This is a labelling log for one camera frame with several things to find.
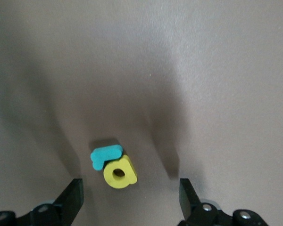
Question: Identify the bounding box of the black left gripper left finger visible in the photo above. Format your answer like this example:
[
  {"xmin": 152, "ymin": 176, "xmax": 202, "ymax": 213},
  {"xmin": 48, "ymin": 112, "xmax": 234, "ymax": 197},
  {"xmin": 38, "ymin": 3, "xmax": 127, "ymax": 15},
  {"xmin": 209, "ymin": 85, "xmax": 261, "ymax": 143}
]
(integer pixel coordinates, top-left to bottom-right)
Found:
[{"xmin": 0, "ymin": 178, "xmax": 84, "ymax": 226}]

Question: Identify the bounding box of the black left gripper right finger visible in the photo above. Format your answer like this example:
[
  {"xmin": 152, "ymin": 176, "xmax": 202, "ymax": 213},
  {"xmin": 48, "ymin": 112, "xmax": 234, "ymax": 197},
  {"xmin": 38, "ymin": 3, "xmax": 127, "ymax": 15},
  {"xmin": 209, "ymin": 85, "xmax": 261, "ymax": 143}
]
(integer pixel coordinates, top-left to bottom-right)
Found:
[{"xmin": 178, "ymin": 178, "xmax": 270, "ymax": 226}]

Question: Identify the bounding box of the teal foam letter r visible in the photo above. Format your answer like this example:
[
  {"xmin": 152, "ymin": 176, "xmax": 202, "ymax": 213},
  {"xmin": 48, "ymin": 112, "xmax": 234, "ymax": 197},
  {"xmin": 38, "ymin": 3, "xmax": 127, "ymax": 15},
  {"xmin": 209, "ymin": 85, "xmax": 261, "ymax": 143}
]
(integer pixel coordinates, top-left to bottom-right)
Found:
[{"xmin": 90, "ymin": 144, "xmax": 124, "ymax": 171}]

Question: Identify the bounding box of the yellow foam letter a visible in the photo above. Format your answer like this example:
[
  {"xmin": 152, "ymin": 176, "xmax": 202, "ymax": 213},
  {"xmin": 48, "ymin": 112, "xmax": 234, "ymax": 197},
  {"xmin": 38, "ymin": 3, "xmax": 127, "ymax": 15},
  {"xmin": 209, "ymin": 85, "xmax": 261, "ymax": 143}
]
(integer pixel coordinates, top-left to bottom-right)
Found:
[{"xmin": 103, "ymin": 154, "xmax": 138, "ymax": 190}]

